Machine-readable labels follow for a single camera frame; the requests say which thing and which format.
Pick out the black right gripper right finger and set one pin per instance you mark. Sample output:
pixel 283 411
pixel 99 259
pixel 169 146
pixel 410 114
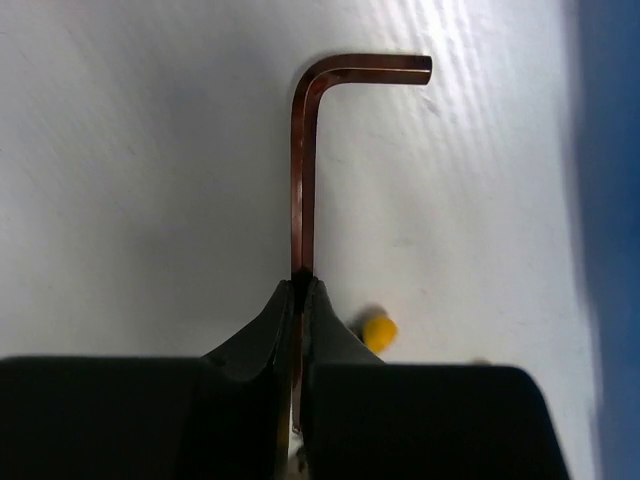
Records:
pixel 363 418

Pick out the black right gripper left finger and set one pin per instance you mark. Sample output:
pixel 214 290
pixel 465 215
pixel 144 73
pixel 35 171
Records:
pixel 223 415

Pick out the yellow black pliers right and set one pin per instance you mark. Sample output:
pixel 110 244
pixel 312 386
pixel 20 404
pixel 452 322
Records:
pixel 375 328

